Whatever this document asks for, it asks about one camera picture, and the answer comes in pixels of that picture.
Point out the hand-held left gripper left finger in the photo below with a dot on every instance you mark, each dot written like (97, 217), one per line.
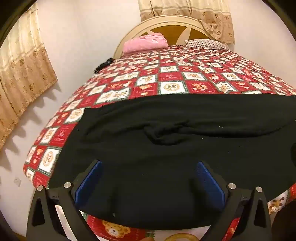
(89, 183)

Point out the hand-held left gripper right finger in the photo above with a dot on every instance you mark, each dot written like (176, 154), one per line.
(209, 183)

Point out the black pants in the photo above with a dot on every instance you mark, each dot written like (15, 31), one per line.
(152, 166)

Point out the dark cloth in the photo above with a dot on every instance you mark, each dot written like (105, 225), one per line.
(284, 224)

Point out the red teddy bear printed blanket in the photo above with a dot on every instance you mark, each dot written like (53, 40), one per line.
(171, 76)

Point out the black object at bed edge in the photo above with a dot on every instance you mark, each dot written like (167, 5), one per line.
(104, 64)

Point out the beige floral curtain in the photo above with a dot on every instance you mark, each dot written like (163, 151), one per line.
(215, 18)
(20, 81)

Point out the striped pillow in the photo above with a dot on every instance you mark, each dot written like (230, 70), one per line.
(205, 44)

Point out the pink folded cloth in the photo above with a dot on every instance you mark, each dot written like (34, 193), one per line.
(144, 44)

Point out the cream and wood headboard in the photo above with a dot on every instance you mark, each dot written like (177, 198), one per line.
(171, 30)

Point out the white wall outlet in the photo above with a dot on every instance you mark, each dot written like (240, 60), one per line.
(17, 182)

